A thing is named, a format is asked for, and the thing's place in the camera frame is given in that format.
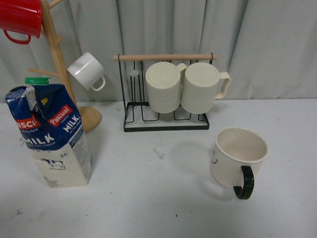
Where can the cream ribbed mug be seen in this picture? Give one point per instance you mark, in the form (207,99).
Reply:
(163,82)
(203,84)

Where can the black wire cup rack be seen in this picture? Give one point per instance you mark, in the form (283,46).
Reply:
(136,107)

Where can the cream mug black handle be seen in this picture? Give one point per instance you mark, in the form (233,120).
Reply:
(237,158)

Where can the grey curtain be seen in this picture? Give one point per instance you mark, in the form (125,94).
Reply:
(269,47)

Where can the cream ribbed mug left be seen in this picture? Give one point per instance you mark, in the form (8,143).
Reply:
(163,82)

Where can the white mug on tree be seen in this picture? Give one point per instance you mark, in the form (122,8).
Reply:
(88,72)

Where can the red mug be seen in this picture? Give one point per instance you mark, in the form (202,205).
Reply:
(21,16)

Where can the cream ribbed mug right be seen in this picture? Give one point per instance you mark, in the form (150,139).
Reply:
(203,84)

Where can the blue white milk carton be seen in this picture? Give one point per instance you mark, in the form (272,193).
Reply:
(51,126)

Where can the wooden mug tree stand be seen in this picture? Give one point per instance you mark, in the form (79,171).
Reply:
(91,117)

